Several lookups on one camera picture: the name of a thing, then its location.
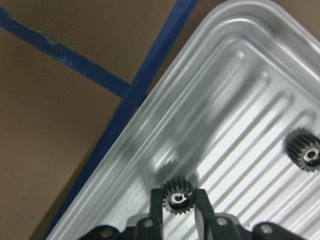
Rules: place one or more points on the black bearing gear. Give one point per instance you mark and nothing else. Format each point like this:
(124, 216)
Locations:
(178, 195)
(303, 148)

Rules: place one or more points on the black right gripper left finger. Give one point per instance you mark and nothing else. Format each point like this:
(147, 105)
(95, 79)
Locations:
(156, 213)

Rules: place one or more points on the ribbed metal tray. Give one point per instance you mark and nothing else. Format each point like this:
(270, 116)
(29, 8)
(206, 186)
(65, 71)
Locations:
(219, 116)

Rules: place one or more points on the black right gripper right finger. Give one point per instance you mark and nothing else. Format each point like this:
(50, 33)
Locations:
(203, 214)

